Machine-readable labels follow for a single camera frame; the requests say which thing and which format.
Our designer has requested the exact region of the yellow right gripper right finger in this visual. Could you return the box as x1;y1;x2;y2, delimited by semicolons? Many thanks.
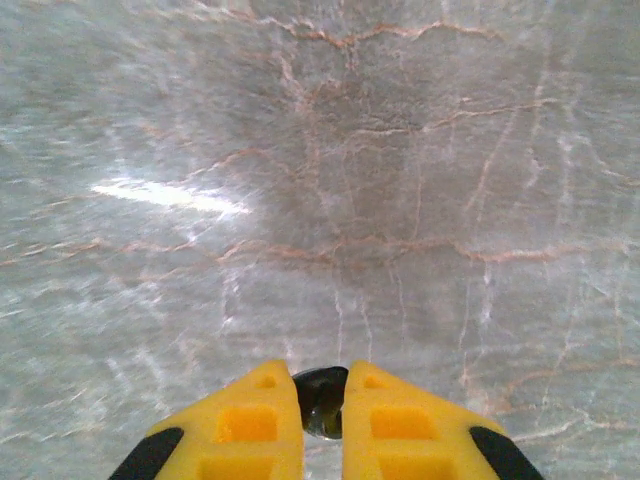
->
342;359;546;480

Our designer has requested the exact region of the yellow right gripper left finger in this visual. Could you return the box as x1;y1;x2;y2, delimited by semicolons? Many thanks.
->
107;358;305;480

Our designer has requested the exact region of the black wireless earbud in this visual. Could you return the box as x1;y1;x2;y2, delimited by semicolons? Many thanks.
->
292;366;350;441

